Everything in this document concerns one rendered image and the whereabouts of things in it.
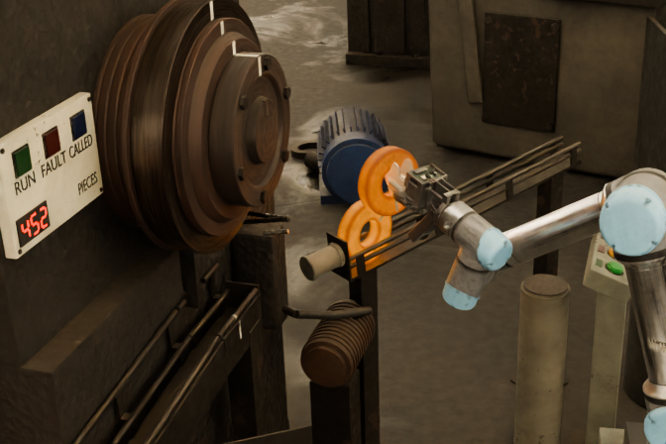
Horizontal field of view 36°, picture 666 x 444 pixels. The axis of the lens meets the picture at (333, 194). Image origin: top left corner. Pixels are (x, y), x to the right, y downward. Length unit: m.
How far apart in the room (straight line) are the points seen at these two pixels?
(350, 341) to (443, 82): 2.51
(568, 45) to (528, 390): 2.07
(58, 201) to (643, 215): 1.01
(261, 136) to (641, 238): 0.70
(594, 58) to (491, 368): 1.67
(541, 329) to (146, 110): 1.25
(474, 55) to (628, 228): 2.73
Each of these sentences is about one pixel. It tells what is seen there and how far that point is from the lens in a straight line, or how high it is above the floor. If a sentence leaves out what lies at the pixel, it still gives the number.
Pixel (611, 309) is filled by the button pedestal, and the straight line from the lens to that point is 2.57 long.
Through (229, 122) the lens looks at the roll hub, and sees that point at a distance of 1.72.
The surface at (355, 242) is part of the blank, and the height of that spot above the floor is 0.70.
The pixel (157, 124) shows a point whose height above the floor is 1.19.
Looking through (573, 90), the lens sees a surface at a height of 0.39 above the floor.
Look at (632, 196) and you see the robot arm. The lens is 1.88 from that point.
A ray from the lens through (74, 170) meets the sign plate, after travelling 1.70.
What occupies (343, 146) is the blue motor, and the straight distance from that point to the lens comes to 4.03.
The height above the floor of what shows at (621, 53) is 0.58.
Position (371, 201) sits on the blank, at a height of 0.84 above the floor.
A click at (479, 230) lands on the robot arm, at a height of 0.86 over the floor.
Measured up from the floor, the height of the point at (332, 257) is 0.69.
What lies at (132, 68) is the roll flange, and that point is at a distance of 1.72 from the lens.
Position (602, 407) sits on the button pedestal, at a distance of 2.72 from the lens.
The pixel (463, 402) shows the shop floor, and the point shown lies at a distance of 3.02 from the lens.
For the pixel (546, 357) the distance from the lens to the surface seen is 2.60.
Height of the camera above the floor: 1.74
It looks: 24 degrees down
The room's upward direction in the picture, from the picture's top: 2 degrees counter-clockwise
